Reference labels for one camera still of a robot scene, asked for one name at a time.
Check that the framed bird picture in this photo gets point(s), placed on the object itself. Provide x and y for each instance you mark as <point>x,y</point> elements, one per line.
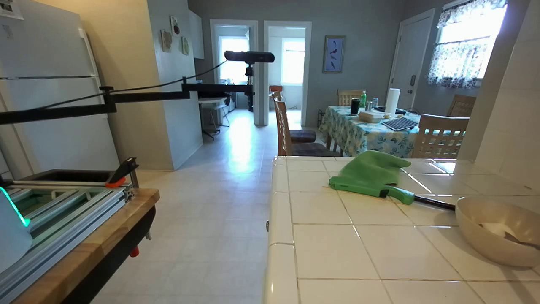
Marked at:
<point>335,54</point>

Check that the white lace curtain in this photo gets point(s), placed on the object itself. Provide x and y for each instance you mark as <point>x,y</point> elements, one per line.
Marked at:
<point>467,43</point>

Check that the aluminium rail frame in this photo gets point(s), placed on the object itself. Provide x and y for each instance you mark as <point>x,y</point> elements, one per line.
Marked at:
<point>73,211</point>

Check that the green cloth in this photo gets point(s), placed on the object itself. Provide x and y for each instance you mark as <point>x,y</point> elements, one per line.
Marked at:
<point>369,170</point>

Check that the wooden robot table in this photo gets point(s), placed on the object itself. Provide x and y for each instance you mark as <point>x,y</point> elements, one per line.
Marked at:
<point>95,241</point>

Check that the dining table floral tablecloth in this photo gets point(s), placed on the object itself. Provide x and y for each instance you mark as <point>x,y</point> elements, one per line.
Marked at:
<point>360,135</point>

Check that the light wooden chair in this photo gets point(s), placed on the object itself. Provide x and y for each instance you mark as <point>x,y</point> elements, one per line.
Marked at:
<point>440,136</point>
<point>350,96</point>

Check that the white panel door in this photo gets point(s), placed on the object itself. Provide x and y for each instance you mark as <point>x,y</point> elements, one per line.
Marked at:
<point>413,60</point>

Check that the wicker basket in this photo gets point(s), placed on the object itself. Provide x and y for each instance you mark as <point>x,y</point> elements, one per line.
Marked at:
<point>370,114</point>

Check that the orange black clamp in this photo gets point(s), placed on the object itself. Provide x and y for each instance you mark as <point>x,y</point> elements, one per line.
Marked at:
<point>122,170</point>

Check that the dark placemat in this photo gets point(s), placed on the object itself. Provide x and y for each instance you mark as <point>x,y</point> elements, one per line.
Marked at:
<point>399,123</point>

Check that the black stereo camera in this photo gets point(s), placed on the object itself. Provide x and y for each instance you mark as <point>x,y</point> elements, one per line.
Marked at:
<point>251,55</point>

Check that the green stick lighter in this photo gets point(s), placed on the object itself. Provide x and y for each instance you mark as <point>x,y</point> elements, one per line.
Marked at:
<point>402,194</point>

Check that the decorative wall plate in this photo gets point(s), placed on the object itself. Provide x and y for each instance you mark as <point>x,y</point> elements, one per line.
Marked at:
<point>175,25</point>
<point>166,40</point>
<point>185,45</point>

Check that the green bottle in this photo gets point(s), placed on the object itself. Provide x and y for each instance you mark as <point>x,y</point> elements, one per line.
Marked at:
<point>364,99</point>

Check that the black cup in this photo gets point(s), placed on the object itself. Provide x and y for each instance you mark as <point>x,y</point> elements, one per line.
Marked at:
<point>355,106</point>

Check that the black camera boom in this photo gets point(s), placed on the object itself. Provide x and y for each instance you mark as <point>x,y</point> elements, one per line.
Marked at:
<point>146,94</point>

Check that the wooden chair patterned cushion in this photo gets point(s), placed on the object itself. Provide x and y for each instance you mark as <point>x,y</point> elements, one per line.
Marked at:
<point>315,148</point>

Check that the small white side table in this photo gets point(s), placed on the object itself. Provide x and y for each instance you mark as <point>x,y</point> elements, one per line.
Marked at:
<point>213,111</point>

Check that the wooden chair dark cushion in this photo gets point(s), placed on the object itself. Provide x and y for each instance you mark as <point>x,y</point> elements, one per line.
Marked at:
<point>303,135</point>

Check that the paper towel roll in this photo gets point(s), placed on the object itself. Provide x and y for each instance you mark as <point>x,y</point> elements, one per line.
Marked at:
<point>392,101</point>

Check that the white refrigerator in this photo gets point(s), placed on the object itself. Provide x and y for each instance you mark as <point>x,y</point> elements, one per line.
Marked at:
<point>51,111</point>

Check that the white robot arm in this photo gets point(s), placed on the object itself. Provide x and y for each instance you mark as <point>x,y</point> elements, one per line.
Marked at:
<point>11,236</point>

